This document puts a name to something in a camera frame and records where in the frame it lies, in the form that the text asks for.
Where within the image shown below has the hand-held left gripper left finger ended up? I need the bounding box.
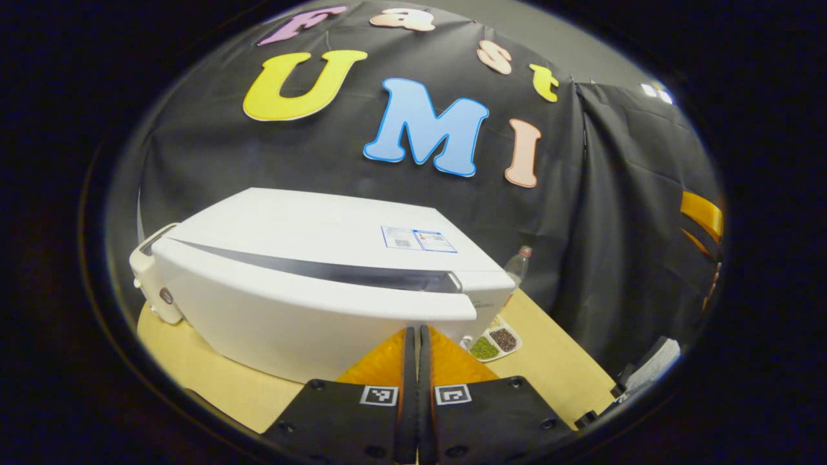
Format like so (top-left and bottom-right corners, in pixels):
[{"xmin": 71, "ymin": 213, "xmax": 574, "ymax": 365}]
[{"xmin": 262, "ymin": 325, "xmax": 418, "ymax": 465}]

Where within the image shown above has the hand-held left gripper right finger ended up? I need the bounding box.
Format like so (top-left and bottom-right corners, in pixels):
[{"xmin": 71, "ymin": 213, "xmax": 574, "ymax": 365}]
[{"xmin": 418, "ymin": 325, "xmax": 576, "ymax": 465}]

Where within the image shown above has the white microwave oven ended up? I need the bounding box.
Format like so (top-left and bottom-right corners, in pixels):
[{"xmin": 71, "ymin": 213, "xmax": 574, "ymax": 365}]
[{"xmin": 152, "ymin": 187, "xmax": 516, "ymax": 384}]

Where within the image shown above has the divided white bean dish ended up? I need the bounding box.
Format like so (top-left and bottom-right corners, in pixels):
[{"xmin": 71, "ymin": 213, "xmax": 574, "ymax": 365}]
[{"xmin": 461, "ymin": 315, "xmax": 523, "ymax": 363}]

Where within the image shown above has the black backdrop cloth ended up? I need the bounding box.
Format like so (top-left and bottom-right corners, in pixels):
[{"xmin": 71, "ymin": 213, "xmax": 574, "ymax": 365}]
[{"xmin": 107, "ymin": 0, "xmax": 724, "ymax": 375}]

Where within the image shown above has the clear red label bottle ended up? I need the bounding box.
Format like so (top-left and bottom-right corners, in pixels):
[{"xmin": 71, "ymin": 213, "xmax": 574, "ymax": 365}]
[{"xmin": 503, "ymin": 245, "xmax": 534, "ymax": 308}]

